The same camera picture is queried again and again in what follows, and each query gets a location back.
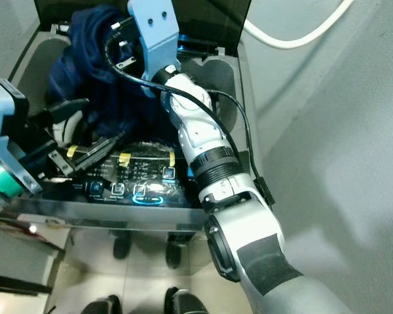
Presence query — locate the dark washing machine lid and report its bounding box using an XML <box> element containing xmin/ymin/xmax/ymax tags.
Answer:
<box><xmin>34</xmin><ymin>0</ymin><xmax>253</xmax><ymax>46</ymax></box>

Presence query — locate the black robot right foot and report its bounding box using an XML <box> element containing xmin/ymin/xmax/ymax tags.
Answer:
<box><xmin>167</xmin><ymin>288</ymin><xmax>207</xmax><ymax>314</ymax></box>

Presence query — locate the white hose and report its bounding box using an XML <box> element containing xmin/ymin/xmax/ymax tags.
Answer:
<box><xmin>242</xmin><ymin>0</ymin><xmax>354</xmax><ymax>50</ymax></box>

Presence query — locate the navy blue garment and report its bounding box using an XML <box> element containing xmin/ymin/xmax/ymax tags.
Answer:
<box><xmin>48</xmin><ymin>5</ymin><xmax>174</xmax><ymax>141</ymax></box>

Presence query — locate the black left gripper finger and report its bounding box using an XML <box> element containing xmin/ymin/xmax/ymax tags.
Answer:
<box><xmin>48</xmin><ymin>132</ymin><xmax>127</xmax><ymax>177</ymax></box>
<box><xmin>28</xmin><ymin>97</ymin><xmax>90</xmax><ymax>129</ymax></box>

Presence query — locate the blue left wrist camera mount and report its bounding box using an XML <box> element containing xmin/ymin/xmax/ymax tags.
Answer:
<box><xmin>0</xmin><ymin>75</ymin><xmax>43</xmax><ymax>194</ymax></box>

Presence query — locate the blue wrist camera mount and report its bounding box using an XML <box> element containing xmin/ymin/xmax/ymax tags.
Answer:
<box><xmin>129</xmin><ymin>0</ymin><xmax>182</xmax><ymax>99</ymax></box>
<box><xmin>0</xmin><ymin>75</ymin><xmax>43</xmax><ymax>194</ymax></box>

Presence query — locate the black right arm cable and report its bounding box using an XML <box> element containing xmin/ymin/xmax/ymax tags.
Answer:
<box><xmin>105</xmin><ymin>26</ymin><xmax>272</xmax><ymax>207</ymax></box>

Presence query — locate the top loading washing machine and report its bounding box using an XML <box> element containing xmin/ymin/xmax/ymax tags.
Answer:
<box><xmin>0</xmin><ymin>23</ymin><xmax>256</xmax><ymax>233</ymax></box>

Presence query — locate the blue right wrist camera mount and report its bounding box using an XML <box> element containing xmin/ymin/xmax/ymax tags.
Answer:
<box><xmin>129</xmin><ymin>0</ymin><xmax>182</xmax><ymax>99</ymax></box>

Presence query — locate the black robot foot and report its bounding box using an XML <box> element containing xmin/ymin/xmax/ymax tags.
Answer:
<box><xmin>167</xmin><ymin>288</ymin><xmax>207</xmax><ymax>314</ymax></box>
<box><xmin>79</xmin><ymin>294</ymin><xmax>122</xmax><ymax>314</ymax></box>

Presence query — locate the black robot left foot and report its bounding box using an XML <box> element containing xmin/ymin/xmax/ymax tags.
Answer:
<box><xmin>79</xmin><ymin>294</ymin><xmax>122</xmax><ymax>314</ymax></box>

